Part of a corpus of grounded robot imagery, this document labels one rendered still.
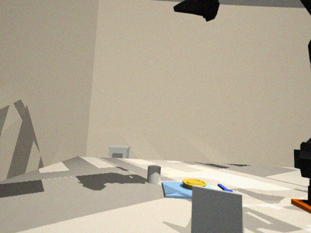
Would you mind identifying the yellow round plate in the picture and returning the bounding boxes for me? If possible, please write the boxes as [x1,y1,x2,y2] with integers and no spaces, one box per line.
[182,179,207,189]

